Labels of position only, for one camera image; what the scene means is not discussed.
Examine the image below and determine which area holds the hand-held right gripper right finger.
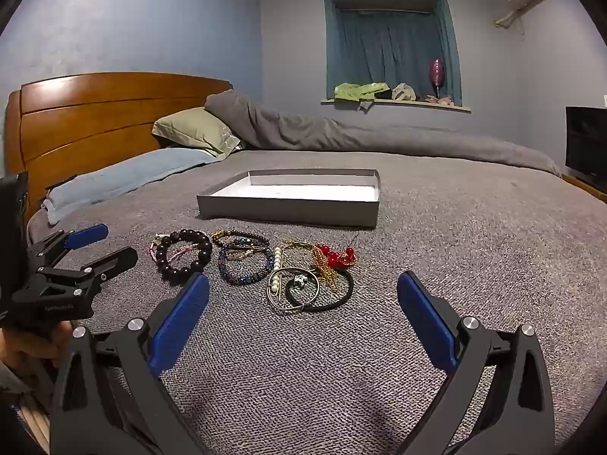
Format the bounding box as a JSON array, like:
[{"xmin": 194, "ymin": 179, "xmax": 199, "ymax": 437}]
[{"xmin": 396, "ymin": 271, "xmax": 558, "ymax": 455}]

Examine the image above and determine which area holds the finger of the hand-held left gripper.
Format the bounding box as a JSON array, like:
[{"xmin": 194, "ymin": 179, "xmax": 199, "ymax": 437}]
[
  {"xmin": 34, "ymin": 246, "xmax": 139, "ymax": 295},
  {"xmin": 27, "ymin": 224, "xmax": 109, "ymax": 267}
]

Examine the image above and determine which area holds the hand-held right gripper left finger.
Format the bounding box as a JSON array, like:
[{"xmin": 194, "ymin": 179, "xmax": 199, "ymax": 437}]
[{"xmin": 50, "ymin": 272, "xmax": 212, "ymax": 455}]

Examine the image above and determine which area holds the pink cord bracelet with tassel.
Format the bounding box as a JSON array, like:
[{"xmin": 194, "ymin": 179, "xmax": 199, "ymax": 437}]
[{"xmin": 149, "ymin": 233, "xmax": 206, "ymax": 266}]

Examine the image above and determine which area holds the blue bead bracelet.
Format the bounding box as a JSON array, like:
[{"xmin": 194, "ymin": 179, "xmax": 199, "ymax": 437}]
[{"xmin": 217, "ymin": 246, "xmax": 276, "ymax": 287}]

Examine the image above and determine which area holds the large dark bead bracelet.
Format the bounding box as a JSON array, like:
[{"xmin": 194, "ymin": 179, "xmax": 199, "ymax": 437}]
[{"xmin": 156, "ymin": 229, "xmax": 214, "ymax": 286}]

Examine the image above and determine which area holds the red bead gold keychain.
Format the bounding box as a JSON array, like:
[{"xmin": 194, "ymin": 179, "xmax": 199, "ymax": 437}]
[{"xmin": 310, "ymin": 242, "xmax": 359, "ymax": 295}]

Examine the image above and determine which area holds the grey cardboard box tray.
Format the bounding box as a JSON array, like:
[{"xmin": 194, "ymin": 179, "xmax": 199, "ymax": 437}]
[{"xmin": 197, "ymin": 169, "xmax": 381, "ymax": 229}]

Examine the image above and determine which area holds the person's left hand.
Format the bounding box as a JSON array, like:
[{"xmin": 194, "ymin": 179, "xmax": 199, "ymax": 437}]
[{"xmin": 0, "ymin": 321, "xmax": 73, "ymax": 376}]

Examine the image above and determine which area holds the light blue pillow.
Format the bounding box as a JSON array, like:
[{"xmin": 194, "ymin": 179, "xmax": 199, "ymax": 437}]
[{"xmin": 42, "ymin": 148, "xmax": 220, "ymax": 226}]

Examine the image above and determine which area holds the grey bed cover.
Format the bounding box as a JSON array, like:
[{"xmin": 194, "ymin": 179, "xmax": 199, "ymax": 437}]
[{"xmin": 26, "ymin": 149, "xmax": 607, "ymax": 455}]

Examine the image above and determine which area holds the gold bangle with pearls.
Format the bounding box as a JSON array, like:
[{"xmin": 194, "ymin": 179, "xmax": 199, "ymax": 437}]
[{"xmin": 270, "ymin": 241, "xmax": 324, "ymax": 293}]

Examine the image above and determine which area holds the wooden headboard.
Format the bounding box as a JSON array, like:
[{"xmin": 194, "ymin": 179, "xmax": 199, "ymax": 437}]
[{"xmin": 5, "ymin": 72, "xmax": 234, "ymax": 221}]

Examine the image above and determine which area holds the silver bangle with charm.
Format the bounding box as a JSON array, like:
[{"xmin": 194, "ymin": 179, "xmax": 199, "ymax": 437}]
[{"xmin": 266, "ymin": 268, "xmax": 329, "ymax": 315}]

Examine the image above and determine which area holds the green pillow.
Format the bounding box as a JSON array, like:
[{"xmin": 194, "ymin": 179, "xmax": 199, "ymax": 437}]
[{"xmin": 152, "ymin": 107, "xmax": 246, "ymax": 160}]

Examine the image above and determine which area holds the grey duvet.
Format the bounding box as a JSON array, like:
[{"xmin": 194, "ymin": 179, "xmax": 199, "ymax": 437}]
[{"xmin": 205, "ymin": 89, "xmax": 563, "ymax": 179}]

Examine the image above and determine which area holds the wooden television stand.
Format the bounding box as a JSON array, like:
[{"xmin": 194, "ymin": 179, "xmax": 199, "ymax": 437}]
[{"xmin": 562, "ymin": 174, "xmax": 607, "ymax": 201}]

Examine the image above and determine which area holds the window sill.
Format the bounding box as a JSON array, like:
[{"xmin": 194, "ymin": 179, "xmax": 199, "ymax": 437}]
[{"xmin": 321, "ymin": 98, "xmax": 473, "ymax": 115}]

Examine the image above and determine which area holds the green cloth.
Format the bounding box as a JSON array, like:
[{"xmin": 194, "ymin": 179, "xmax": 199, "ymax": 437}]
[{"xmin": 334, "ymin": 82, "xmax": 392, "ymax": 113}]

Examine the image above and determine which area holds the black television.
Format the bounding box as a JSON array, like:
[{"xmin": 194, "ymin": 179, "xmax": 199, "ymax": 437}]
[{"xmin": 565, "ymin": 105, "xmax": 607, "ymax": 189}]

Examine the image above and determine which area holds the pink balloon on stick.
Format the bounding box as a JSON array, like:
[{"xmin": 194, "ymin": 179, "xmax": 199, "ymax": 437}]
[{"xmin": 428, "ymin": 58, "xmax": 445, "ymax": 100}]

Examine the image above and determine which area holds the teal curtain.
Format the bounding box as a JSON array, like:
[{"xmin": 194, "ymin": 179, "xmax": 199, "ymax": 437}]
[{"xmin": 325, "ymin": 0, "xmax": 463, "ymax": 106}]

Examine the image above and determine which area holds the black cord bangle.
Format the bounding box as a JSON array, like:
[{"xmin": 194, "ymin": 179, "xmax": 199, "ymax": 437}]
[{"xmin": 285, "ymin": 268, "xmax": 355, "ymax": 314}]

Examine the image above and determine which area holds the brown and gold bead bracelet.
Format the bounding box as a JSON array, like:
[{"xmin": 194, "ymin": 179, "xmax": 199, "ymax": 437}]
[{"xmin": 211, "ymin": 229, "xmax": 271, "ymax": 262}]

